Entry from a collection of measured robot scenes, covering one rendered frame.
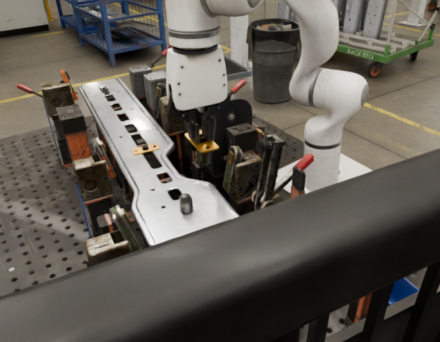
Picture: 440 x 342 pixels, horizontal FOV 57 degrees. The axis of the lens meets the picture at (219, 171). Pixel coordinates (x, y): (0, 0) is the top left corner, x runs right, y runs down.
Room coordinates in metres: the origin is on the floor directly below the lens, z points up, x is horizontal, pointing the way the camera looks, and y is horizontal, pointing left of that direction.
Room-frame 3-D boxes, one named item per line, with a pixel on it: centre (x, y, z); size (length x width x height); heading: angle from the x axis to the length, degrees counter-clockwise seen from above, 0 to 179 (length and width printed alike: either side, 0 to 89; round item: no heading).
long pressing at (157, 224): (1.11, 0.24, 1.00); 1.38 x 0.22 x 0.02; 25
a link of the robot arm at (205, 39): (0.67, 0.03, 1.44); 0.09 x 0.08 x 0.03; 115
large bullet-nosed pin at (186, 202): (0.78, 0.08, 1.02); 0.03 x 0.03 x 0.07
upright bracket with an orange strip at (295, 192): (0.64, -0.15, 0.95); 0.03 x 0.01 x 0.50; 25
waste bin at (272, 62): (3.88, -0.56, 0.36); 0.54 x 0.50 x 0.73; 122
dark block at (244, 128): (0.98, -0.06, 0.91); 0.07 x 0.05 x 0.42; 115
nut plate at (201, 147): (0.67, 0.03, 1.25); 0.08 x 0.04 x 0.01; 25
